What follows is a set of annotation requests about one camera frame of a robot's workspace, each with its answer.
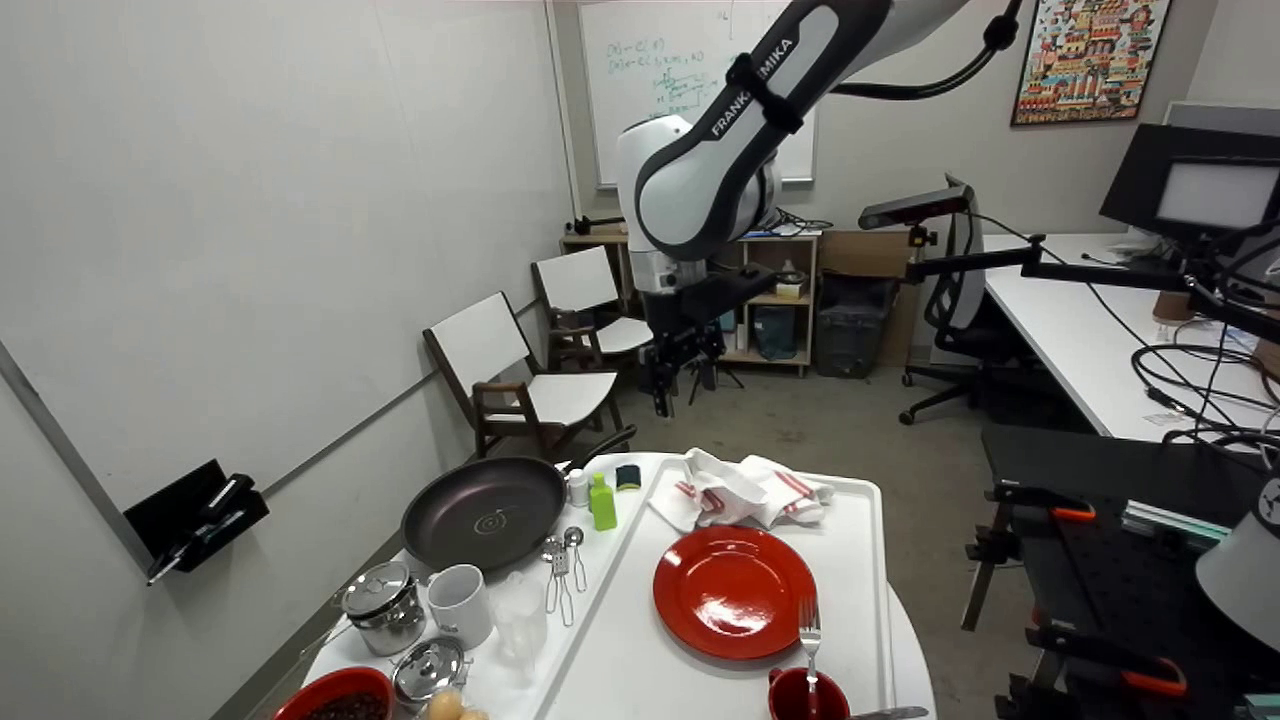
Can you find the white chair far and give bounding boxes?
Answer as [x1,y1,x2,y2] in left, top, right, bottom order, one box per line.
[534,247,655,387]

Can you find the orange-handled clamp lower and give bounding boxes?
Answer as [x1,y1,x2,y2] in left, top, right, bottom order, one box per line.
[1025,614,1188,701]

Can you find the black monitor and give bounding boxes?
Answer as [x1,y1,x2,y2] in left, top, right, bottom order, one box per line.
[1099,123,1280,238]

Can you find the green small bottle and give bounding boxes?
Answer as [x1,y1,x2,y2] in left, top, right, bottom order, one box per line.
[588,477,618,530]

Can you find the clear glass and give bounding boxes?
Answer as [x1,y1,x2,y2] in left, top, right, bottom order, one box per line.
[493,577,547,678]

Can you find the silver fork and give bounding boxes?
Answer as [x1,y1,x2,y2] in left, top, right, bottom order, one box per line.
[800,614,821,720]

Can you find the orange-handled clamp upper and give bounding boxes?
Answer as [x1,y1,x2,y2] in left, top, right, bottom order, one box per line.
[962,481,1095,633]

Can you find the cardboard box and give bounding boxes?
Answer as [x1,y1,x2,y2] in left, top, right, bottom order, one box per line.
[821,233,911,279]

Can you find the black frying pan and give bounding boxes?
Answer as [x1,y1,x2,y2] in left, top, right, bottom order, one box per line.
[400,427,631,581]

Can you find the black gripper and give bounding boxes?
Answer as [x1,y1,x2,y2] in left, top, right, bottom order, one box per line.
[648,268,777,387]

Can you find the white chair near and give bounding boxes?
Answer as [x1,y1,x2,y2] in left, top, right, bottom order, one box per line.
[424,291,620,454]

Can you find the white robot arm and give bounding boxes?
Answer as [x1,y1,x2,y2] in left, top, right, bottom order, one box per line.
[620,0,1022,263]

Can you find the white red-striped cloth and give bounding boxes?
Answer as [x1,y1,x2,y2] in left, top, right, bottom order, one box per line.
[648,449,827,530]

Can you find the black wall-mounted holder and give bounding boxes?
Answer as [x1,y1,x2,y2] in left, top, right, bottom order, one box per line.
[123,458,269,583]

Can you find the white mug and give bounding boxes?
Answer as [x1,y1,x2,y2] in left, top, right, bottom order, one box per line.
[424,563,493,646]

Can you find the red cup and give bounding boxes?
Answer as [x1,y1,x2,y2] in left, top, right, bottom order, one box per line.
[770,667,850,720]

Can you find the metal measuring spoons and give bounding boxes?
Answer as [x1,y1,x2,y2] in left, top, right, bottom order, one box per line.
[547,526,588,626]

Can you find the red plate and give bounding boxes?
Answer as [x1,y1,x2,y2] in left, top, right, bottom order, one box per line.
[654,523,817,665]

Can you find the wooden shelf unit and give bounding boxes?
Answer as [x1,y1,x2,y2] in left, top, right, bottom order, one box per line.
[726,235,821,372]

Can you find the orange-handled clamp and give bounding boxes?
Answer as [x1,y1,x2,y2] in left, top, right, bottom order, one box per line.
[1025,614,1188,701]
[962,481,1095,633]

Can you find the white desk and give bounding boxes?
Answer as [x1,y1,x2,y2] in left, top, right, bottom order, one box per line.
[986,268,1280,440]

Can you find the red bowl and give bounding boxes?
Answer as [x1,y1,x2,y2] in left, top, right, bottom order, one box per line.
[272,667,393,720]

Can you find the colourful wall poster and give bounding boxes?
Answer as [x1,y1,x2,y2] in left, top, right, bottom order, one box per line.
[1011,0,1171,129]

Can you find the metal jar with lid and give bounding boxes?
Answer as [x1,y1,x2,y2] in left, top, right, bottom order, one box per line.
[341,566,424,655]

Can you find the whiteboard on wall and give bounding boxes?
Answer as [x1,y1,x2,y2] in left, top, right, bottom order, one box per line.
[581,0,790,186]

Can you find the white chair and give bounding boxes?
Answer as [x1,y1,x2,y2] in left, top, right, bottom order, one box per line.
[534,247,655,387]
[424,291,620,454]

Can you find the black office chair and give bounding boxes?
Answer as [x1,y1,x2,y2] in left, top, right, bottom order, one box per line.
[859,174,1009,425]

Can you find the small metal tin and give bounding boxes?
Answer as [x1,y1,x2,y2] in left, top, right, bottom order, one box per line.
[395,637,470,702]

